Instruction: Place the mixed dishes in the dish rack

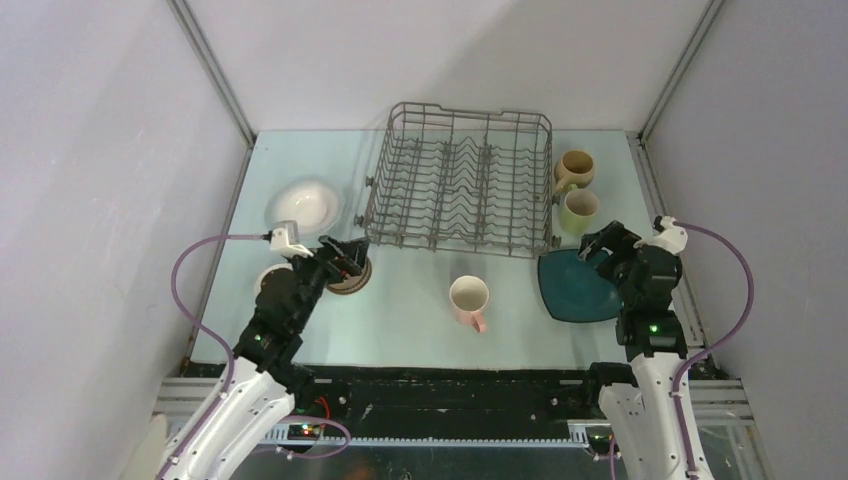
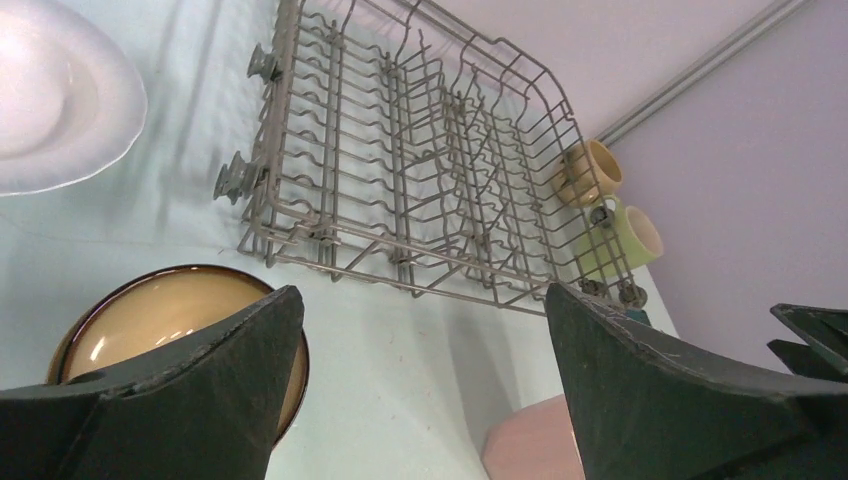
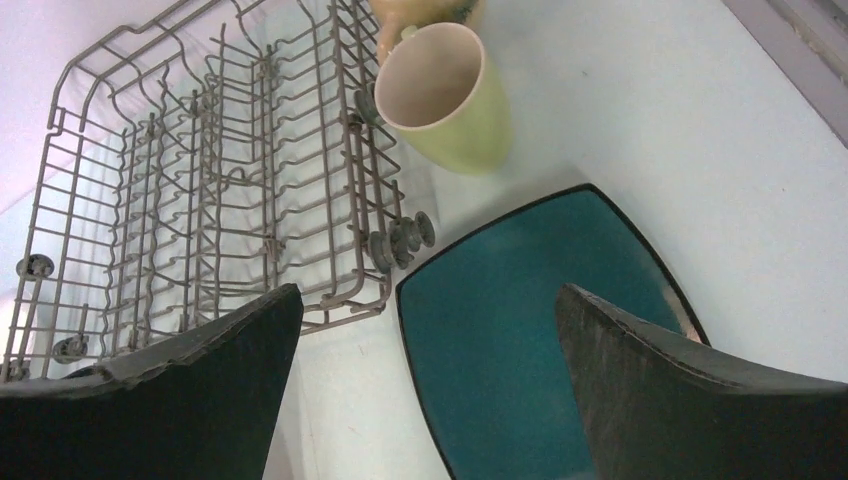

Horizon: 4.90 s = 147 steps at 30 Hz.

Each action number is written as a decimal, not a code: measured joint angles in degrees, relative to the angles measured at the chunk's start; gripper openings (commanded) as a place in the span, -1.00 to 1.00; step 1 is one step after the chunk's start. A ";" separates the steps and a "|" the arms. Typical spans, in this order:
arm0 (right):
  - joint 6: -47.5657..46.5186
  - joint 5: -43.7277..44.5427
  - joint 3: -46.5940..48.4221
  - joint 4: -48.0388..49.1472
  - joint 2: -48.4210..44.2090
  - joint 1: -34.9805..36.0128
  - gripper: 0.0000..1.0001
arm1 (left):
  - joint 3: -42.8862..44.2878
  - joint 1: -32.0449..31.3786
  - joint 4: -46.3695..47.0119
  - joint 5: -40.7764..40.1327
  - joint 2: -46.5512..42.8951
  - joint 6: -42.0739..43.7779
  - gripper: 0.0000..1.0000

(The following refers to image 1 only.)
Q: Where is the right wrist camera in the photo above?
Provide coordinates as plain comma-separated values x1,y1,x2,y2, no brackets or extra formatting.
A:
650,216,688,255

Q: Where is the teal square plate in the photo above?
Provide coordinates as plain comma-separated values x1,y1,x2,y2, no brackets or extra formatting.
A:
537,249,621,324

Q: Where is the light green ceramic mug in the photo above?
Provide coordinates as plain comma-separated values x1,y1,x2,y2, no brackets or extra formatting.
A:
559,186,600,237

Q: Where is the tan ceramic mug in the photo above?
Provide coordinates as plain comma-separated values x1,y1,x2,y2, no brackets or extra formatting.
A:
554,150,595,195

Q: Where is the pink ceramic mug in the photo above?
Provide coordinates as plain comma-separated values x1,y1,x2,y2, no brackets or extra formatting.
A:
449,275,490,333

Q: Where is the small white bowl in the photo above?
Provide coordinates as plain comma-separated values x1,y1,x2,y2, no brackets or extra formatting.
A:
253,263,295,298

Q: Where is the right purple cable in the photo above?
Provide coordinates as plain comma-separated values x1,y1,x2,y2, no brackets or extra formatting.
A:
606,221,756,480

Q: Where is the grey wire dish rack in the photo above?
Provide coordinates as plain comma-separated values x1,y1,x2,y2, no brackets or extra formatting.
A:
354,101,561,258

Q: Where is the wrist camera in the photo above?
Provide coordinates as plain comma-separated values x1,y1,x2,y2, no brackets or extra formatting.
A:
267,220,314,258
650,216,688,255

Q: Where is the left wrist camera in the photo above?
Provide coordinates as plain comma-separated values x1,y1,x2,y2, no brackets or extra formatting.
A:
267,220,314,258

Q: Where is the purple cable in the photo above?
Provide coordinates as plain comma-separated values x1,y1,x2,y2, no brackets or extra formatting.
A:
606,221,756,480
170,233,352,480

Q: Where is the brown patterned bowl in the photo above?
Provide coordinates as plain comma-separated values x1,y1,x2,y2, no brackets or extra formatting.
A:
326,258,373,295

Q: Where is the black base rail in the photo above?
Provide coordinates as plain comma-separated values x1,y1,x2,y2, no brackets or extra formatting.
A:
294,362,636,441

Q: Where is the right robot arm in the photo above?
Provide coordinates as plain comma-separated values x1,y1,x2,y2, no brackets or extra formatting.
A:
578,217,713,479

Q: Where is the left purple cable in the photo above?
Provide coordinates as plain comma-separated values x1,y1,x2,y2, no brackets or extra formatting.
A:
170,233,352,480

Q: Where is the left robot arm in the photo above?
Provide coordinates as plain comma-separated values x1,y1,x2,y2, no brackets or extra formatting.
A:
155,227,370,479

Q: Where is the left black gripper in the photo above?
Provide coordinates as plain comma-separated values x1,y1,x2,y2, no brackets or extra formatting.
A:
285,234,370,330

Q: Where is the white ceramic plate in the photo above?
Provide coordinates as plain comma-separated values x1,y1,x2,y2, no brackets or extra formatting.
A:
264,178,343,236

